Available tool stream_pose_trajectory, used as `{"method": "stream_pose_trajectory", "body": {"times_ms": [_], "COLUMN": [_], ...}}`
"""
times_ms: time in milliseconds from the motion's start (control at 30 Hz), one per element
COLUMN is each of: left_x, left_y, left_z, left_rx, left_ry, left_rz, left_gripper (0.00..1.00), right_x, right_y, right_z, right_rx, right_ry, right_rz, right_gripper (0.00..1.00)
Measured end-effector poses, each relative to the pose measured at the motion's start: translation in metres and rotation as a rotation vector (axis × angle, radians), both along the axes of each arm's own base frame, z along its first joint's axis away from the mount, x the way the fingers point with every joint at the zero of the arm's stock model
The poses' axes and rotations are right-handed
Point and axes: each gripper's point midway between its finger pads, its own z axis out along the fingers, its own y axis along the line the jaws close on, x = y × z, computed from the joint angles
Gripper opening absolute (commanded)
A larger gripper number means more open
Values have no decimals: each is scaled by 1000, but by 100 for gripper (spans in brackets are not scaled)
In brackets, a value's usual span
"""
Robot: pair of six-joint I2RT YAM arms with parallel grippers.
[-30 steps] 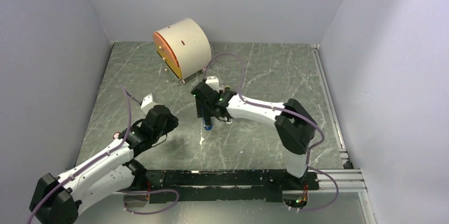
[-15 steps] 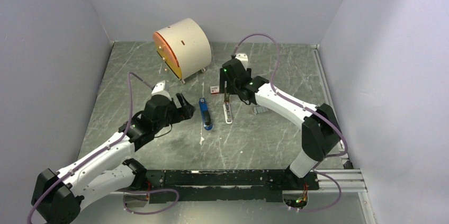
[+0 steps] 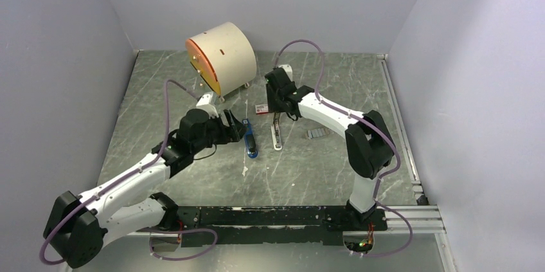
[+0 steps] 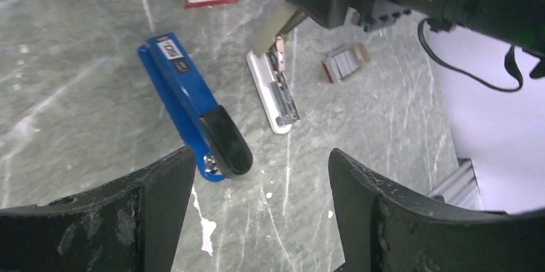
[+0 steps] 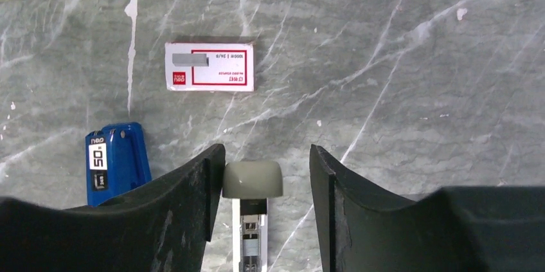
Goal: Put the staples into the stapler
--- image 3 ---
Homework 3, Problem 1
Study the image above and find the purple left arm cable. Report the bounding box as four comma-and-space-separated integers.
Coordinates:
39, 79, 219, 266

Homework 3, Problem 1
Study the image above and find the red staple box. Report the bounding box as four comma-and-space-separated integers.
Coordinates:
255, 104, 269, 115

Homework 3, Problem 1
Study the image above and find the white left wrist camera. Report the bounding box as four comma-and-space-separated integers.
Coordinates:
195, 92, 219, 118

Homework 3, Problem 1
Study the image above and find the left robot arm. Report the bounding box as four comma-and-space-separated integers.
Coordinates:
39, 109, 247, 269

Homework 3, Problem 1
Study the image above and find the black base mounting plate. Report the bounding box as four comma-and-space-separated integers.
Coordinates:
153, 205, 388, 247

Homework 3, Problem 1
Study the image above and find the beige olive stapler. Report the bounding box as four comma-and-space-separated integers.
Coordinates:
271, 113, 283, 151

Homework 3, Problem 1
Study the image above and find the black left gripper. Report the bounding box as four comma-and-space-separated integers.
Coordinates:
192, 108, 249, 153

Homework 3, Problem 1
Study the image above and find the blue black stapler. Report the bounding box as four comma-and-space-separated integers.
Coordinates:
242, 118, 258, 159

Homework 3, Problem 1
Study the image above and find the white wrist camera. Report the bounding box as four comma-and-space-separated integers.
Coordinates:
278, 64, 293, 81
195, 92, 219, 118

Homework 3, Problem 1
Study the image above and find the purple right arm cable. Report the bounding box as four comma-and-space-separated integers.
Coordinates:
272, 39, 415, 259

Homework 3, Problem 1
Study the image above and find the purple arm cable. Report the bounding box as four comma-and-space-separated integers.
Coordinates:
272, 39, 415, 259
39, 79, 219, 266

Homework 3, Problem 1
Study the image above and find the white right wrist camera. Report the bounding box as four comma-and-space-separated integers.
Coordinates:
278, 64, 293, 81

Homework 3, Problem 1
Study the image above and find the aluminium frame rail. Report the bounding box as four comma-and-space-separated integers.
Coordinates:
57, 53, 458, 272

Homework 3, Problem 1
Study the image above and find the staple box tray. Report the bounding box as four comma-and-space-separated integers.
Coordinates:
306, 127, 330, 140

